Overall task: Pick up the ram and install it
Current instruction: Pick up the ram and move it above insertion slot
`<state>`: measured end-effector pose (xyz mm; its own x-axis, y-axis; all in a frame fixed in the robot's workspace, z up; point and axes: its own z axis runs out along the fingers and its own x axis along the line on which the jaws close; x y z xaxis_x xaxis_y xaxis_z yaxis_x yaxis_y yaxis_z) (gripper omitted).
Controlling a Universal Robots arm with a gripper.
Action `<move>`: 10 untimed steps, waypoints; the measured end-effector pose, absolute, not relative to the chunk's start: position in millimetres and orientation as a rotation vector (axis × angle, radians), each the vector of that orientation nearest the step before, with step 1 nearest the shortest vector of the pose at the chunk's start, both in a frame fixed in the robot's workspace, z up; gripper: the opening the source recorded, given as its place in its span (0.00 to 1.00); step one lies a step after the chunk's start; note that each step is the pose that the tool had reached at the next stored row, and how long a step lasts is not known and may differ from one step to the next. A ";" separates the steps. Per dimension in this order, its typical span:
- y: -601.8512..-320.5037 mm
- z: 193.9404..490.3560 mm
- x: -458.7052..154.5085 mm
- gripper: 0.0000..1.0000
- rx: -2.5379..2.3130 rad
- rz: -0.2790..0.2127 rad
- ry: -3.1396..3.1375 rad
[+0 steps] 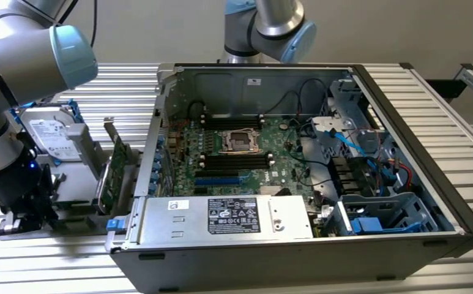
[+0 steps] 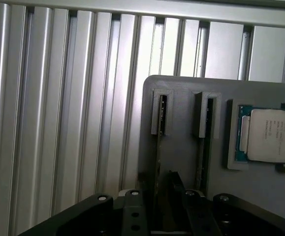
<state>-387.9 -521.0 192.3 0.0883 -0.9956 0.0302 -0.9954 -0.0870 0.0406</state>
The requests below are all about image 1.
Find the black RAM slot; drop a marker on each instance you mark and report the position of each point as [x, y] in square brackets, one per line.
[236, 160]
[236, 168]
[236, 164]
[232, 123]
[232, 119]
[232, 116]
[236, 156]

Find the grey disk bay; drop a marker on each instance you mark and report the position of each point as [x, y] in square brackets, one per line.
[387, 208]

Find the blue expansion slot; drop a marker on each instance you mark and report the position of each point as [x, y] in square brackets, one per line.
[218, 182]

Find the black open PC case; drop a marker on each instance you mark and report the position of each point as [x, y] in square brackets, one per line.
[302, 263]

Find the grey parts rack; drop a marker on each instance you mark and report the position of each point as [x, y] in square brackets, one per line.
[76, 183]

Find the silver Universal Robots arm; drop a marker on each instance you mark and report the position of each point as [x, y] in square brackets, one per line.
[15, 61]

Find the blue plastic case latch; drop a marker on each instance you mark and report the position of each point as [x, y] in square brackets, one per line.
[116, 225]

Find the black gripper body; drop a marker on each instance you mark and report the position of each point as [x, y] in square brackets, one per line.
[11, 190]

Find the silver power supply unit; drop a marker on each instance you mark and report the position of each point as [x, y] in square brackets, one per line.
[220, 217]

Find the green motherboard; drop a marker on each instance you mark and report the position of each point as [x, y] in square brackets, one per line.
[278, 165]

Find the black expansion slot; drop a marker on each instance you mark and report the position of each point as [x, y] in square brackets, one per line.
[218, 174]

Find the silver hard disk drive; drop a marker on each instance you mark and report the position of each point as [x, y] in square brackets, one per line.
[50, 134]

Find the silver chipset heatsink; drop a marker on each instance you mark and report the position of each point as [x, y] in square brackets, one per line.
[275, 191]

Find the blue plastic disk caddy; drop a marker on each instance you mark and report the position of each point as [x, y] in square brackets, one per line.
[72, 111]

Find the grey metal drive cage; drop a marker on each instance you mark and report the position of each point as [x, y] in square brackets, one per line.
[344, 122]

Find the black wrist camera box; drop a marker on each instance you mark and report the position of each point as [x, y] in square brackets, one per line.
[27, 153]

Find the silver coin battery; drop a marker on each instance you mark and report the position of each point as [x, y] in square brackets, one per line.
[284, 125]

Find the green graphics card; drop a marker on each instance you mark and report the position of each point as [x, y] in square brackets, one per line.
[115, 171]

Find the CPU socket with metal frame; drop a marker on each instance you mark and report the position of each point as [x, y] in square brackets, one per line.
[239, 141]

